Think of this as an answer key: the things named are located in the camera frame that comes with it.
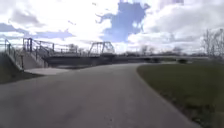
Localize steel truss bridge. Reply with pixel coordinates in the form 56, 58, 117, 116
87, 41, 116, 56

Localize grey asphalt path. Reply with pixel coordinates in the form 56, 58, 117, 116
0, 62, 203, 128

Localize pale concrete slab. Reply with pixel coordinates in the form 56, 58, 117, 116
25, 67, 70, 76

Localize green grass field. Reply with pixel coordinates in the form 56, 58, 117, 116
136, 59, 224, 128

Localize concrete ramp with stairs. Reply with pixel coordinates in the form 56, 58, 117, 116
13, 48, 51, 70

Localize metal stair railing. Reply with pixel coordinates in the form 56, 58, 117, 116
0, 37, 56, 70

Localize bare trees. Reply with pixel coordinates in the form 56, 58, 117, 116
201, 28, 224, 60

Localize grass slope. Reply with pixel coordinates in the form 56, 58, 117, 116
0, 52, 44, 85

